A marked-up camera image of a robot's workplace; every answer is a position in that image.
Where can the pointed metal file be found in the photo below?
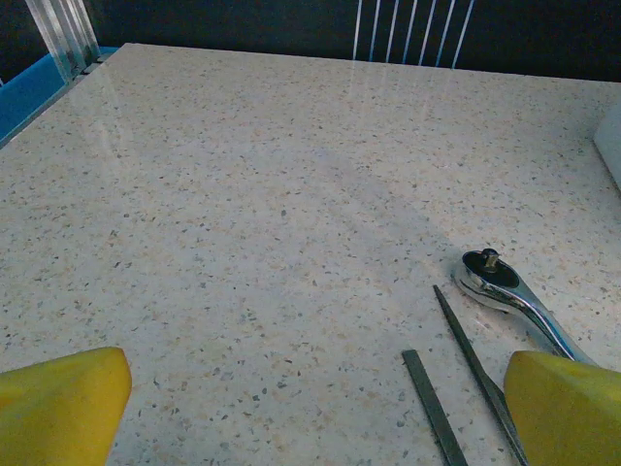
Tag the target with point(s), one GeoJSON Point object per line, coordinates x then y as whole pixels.
{"type": "Point", "coordinates": [466, 340]}

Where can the chrome ratchet wrench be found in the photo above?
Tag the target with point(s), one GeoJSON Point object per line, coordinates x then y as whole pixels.
{"type": "Point", "coordinates": [485, 279]}

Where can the clear plastic tool box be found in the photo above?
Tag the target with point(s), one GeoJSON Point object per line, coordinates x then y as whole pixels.
{"type": "Point", "coordinates": [611, 145]}

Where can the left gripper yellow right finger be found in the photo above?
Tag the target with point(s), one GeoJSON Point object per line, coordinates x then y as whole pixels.
{"type": "Point", "coordinates": [567, 417]}

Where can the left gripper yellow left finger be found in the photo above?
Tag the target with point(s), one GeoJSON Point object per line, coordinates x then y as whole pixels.
{"type": "Point", "coordinates": [58, 412]}

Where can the aluminium frame post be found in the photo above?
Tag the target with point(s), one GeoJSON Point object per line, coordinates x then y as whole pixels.
{"type": "Point", "coordinates": [63, 34]}

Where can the blue table side strip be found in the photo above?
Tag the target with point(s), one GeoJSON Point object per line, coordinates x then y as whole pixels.
{"type": "Point", "coordinates": [29, 92]}

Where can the black screwdriver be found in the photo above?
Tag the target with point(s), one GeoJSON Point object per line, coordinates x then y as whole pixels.
{"type": "Point", "coordinates": [429, 398]}

